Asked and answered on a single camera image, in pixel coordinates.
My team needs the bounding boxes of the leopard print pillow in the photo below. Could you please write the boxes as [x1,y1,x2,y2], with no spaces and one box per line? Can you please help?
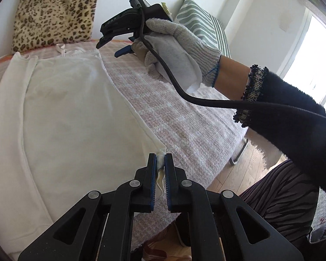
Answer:
[11,0,103,54]

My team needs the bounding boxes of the patterned floor mat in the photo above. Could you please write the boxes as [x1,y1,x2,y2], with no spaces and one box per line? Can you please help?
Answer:
[307,189,326,244]

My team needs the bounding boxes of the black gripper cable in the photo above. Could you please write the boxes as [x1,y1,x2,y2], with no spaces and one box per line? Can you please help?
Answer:
[134,0,326,121]

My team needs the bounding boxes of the person's right hand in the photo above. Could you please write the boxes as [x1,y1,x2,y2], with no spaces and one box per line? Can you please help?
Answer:
[132,18,222,88]

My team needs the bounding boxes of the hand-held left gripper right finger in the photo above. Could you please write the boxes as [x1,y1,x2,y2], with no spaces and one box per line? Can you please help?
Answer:
[164,153,305,261]

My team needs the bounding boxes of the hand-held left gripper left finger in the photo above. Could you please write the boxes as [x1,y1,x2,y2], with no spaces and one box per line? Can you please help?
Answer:
[18,153,158,261]

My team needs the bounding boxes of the white fluffy rug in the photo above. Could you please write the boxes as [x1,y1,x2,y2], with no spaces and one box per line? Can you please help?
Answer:
[246,129,283,171]

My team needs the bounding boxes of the green striped pillow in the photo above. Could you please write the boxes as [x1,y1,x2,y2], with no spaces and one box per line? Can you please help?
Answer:
[174,0,233,58]

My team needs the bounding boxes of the person's striped pants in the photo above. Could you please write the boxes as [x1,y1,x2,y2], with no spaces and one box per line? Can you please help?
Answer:
[238,159,324,247]

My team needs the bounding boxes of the person's right forearm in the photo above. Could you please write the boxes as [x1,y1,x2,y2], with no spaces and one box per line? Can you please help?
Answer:
[215,56,326,197]

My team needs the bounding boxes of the white camisole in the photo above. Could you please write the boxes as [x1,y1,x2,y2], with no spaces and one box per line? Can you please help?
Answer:
[0,43,168,254]

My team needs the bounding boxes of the pink plaid blanket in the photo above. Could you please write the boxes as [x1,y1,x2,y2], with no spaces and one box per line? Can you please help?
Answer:
[0,39,248,252]

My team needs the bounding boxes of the bright window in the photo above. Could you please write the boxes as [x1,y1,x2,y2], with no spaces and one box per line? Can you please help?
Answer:
[282,13,326,110]

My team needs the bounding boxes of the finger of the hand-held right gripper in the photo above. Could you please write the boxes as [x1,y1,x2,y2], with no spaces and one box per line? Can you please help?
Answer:
[97,31,135,49]
[115,46,134,58]

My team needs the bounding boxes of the metal bed leg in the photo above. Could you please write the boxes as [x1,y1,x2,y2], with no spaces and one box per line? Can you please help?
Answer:
[229,139,248,166]

